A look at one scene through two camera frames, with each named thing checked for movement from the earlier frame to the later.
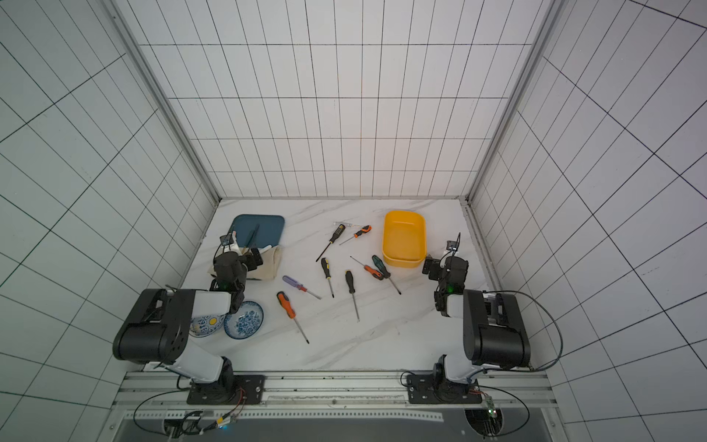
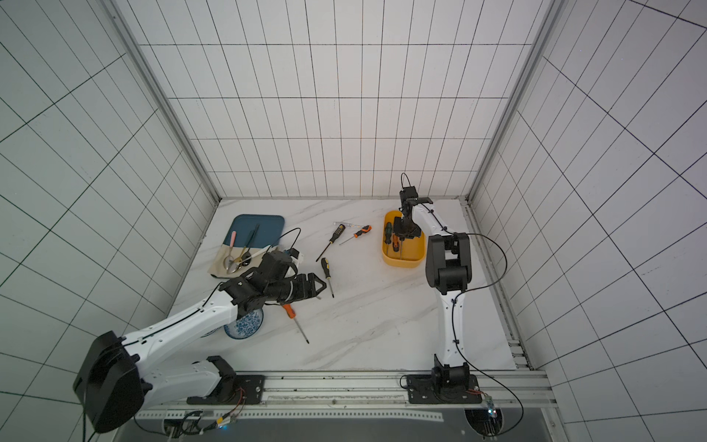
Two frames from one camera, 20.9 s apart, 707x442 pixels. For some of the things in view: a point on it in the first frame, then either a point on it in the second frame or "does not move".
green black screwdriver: (386, 273) to (388, 230)
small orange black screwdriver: (365, 229) does not move
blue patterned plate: (245, 322) does not move
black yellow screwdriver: (327, 270) does not move
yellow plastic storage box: (404, 238) does not move
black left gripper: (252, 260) to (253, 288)
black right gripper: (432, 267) to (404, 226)
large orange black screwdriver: (287, 307) does not move
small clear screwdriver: (353, 225) does not move
